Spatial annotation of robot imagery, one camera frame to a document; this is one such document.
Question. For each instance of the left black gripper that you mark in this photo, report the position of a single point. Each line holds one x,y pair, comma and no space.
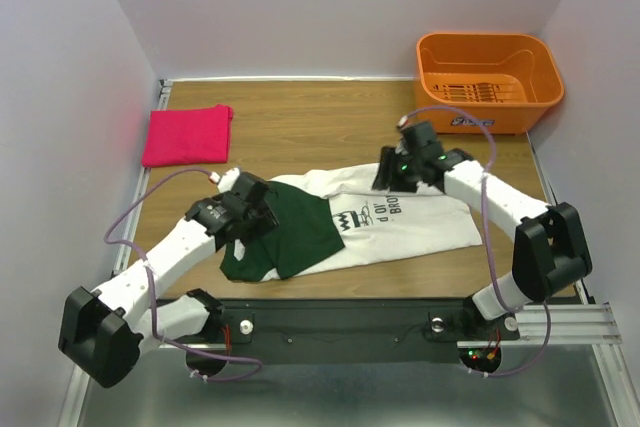
267,222

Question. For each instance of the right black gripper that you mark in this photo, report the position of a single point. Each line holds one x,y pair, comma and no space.
388,156

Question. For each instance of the white green-sleeved t-shirt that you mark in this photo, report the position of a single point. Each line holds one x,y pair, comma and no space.
332,219

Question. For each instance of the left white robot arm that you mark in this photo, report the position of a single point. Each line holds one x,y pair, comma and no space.
106,330

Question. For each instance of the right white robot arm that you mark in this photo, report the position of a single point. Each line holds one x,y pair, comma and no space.
550,250

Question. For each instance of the folded pink t-shirt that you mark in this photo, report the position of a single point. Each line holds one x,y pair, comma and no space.
188,137

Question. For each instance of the orange plastic basket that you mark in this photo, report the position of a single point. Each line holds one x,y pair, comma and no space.
506,81

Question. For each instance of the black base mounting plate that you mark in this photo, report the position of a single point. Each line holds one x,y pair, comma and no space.
331,331

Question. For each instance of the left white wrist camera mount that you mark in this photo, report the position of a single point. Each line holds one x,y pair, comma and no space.
224,182

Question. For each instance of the aluminium table frame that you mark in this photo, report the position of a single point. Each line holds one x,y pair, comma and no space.
291,127

